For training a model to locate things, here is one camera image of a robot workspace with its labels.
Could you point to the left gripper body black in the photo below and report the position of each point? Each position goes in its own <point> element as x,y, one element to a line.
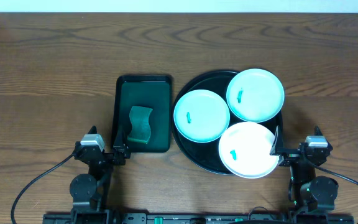
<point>105,155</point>

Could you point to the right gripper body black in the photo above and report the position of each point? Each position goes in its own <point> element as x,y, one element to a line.
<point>291,155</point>

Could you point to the green scrubbing sponge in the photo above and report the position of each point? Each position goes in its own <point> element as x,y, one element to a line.
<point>141,131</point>

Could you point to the white plate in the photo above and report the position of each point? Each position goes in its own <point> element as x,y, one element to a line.
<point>244,149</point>
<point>255,95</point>
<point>201,116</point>

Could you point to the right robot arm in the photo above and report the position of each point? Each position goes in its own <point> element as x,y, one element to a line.
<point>313,196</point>

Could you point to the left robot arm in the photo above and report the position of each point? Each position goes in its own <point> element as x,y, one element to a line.
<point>90,190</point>

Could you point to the black rectangular tray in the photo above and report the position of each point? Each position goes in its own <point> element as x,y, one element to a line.
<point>149,91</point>

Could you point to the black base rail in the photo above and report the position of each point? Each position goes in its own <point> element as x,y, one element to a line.
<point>197,218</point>

